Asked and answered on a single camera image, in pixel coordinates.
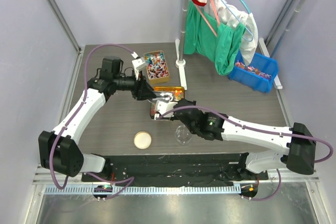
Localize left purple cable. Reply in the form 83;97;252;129
49;44;140;200

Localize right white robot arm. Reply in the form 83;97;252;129
173;99;316;179

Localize white slotted cable duct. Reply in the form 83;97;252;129
44;184;241;195

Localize round wooden jar lid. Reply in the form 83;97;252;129
133;131;152;150

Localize gold tin of gummy candies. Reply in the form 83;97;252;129
149;86;185;120

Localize green cloth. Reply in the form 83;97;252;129
184;1;245;76

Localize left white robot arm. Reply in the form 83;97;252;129
38;57;156;182

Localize silver metal scoop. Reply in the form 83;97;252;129
153;91;174;102

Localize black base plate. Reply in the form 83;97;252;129
81;152;270;186

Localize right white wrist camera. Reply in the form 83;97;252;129
154;100;177;121

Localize clear glass jar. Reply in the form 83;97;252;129
175;125;192;146

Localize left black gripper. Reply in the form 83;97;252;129
113;69;157;101

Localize blue plastic bin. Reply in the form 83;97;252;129
228;51;279;93

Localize white clothes rack stand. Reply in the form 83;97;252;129
175;0;283;90

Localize white cloth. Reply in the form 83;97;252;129
207;0;259;65

